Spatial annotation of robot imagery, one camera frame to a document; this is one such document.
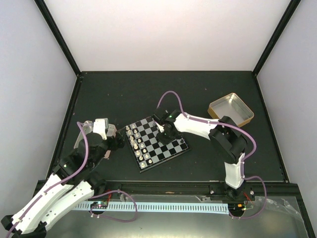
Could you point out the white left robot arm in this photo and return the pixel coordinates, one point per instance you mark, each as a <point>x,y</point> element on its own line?
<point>73,180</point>

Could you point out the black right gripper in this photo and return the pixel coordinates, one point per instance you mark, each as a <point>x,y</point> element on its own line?
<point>165,141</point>

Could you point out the gold metal tin tray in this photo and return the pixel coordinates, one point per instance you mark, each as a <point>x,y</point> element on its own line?
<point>232,106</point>

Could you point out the light blue cable duct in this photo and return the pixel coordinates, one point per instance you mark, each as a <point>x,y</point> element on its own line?
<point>158,207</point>

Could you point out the row of white chess pieces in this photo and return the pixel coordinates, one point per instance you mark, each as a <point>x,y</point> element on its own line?
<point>137,137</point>

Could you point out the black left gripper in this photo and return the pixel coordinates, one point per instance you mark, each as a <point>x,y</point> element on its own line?
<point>121,140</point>

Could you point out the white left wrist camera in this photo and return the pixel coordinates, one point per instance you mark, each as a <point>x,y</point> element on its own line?
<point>100,126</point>

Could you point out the black mounting rail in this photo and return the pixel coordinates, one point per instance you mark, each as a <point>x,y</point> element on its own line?
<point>216,190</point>

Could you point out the black frame post right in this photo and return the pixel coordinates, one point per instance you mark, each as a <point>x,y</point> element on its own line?
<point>283,22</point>

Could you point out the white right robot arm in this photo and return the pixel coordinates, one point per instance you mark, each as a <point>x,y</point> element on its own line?
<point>228,143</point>

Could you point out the black frame post left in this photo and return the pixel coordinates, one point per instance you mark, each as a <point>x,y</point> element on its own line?
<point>43,8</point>

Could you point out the black white chess board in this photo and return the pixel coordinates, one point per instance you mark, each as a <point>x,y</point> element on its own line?
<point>160,153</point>

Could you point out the black frame post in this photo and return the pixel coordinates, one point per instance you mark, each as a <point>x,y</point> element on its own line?
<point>43,8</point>
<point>283,22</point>

